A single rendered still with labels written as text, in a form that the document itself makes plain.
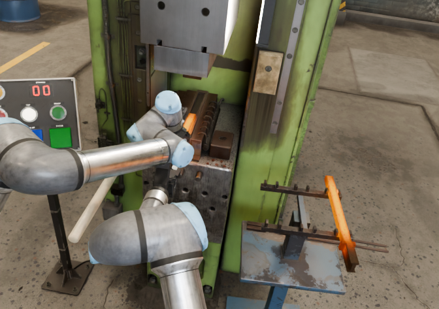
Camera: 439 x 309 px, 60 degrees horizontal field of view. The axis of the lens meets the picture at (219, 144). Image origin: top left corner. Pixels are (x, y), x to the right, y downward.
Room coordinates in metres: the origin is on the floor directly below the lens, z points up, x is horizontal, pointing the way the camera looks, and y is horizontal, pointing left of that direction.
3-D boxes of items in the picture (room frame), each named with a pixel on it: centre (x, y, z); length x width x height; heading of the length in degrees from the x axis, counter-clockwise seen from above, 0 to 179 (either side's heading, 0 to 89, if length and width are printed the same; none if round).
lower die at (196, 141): (1.49, 0.16, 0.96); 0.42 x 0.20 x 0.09; 175
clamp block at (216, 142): (1.32, -0.01, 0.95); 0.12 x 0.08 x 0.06; 175
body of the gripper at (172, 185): (0.97, 0.17, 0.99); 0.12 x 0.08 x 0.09; 175
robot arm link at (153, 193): (0.89, 0.18, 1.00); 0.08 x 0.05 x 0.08; 85
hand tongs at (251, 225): (1.13, -0.46, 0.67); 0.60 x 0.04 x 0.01; 86
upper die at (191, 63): (1.49, 0.16, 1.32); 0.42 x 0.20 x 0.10; 175
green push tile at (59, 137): (1.16, 0.60, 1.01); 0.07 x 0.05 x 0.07; 110
